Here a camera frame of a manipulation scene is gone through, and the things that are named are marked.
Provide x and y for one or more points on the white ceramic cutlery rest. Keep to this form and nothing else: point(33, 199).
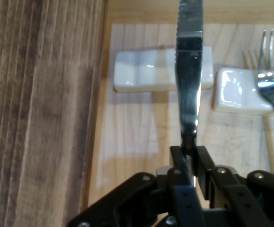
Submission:
point(233, 94)
point(141, 71)

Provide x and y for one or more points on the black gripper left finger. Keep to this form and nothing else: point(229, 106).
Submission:
point(151, 201)

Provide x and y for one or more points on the silver serrated table knife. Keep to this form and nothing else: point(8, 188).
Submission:
point(188, 94)

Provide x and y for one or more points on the light wooden tray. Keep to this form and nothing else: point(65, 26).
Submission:
point(132, 132)

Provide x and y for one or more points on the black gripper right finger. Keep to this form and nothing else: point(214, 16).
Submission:
point(245, 201)

